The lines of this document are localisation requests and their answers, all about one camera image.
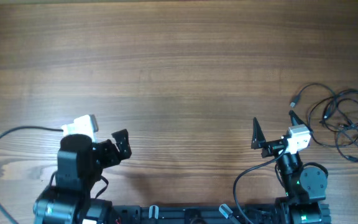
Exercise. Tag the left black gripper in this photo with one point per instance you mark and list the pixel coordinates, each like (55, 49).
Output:
(114, 157)

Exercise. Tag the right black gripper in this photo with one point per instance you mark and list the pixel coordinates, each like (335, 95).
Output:
(271, 147)

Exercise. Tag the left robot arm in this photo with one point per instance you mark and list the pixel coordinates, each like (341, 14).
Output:
(80, 164)

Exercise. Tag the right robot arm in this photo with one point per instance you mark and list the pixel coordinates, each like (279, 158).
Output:
(304, 183)

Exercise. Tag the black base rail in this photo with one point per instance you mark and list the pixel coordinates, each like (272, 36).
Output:
(197, 214)

